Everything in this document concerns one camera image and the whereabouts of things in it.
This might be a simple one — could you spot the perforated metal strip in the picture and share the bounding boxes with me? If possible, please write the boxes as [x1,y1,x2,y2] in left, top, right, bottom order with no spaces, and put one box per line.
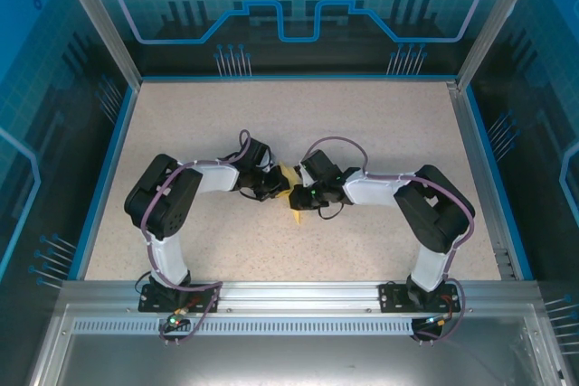
[71,318,435,336]

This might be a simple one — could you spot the grey metal tray cover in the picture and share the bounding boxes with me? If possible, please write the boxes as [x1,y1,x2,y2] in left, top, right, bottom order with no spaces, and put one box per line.
[24,304,578,386]

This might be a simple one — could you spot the aluminium mounting rail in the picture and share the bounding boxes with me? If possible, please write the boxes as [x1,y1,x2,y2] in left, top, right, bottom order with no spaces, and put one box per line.
[58,279,544,315]

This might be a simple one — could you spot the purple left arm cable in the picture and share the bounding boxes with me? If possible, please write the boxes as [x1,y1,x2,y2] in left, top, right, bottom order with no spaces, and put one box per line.
[139,128,252,345]

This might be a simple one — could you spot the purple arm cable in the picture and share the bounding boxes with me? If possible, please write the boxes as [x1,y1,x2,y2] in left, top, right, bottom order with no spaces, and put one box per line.
[139,128,252,345]
[301,136,476,344]

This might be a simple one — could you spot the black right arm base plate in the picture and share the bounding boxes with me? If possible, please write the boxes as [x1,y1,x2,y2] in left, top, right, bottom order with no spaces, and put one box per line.
[378,281,459,314]

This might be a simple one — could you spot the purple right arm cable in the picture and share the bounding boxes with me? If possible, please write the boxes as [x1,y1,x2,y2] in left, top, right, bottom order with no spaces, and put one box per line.
[301,136,476,344]

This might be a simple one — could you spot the cable connector with green light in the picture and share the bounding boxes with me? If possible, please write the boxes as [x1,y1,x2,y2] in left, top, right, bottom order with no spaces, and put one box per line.
[166,308,190,329]

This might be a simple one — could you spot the aluminium side rail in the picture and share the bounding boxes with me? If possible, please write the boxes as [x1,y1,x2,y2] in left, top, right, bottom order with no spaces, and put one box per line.
[445,80,521,281]

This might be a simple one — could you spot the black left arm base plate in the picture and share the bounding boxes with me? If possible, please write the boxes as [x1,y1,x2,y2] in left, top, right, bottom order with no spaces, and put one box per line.
[138,283,222,314]

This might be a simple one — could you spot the aluminium frame post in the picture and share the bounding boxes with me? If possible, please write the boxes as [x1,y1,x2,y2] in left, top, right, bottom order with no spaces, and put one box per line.
[49,0,145,89]
[455,0,544,91]

